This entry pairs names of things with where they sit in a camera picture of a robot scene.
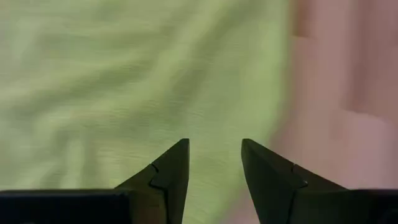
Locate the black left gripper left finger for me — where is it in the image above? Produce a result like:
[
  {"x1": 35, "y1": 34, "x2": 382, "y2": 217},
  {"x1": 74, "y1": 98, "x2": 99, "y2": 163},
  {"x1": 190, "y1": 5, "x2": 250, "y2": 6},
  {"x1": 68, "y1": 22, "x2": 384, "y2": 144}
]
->
[{"x1": 0, "y1": 138, "x2": 190, "y2": 224}]

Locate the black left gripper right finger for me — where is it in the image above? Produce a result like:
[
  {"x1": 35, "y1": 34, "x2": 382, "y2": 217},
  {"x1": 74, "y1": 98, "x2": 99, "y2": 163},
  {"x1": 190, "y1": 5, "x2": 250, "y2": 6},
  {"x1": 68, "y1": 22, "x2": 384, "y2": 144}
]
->
[{"x1": 241, "y1": 138, "x2": 398, "y2": 224}]

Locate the light yellow-green microfiber towel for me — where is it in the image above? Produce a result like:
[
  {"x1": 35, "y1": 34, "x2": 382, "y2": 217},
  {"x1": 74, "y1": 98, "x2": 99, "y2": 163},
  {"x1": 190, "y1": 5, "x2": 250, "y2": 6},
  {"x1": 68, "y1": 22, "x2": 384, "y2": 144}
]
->
[{"x1": 0, "y1": 0, "x2": 292, "y2": 224}]

